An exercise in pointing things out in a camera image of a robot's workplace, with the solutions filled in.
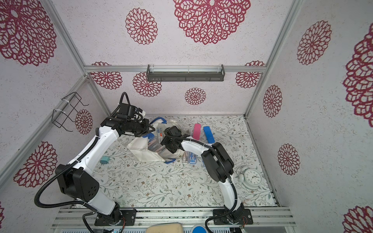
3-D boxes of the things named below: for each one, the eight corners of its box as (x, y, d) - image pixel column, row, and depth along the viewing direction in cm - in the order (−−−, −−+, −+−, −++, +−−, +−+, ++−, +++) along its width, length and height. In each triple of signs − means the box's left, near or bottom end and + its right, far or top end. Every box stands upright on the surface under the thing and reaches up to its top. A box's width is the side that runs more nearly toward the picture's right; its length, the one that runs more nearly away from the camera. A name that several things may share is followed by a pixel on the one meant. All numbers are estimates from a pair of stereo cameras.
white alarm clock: (241, 189, 85) (243, 186, 81) (236, 171, 92) (239, 168, 88) (262, 189, 85) (265, 186, 81) (256, 171, 92) (259, 168, 88)
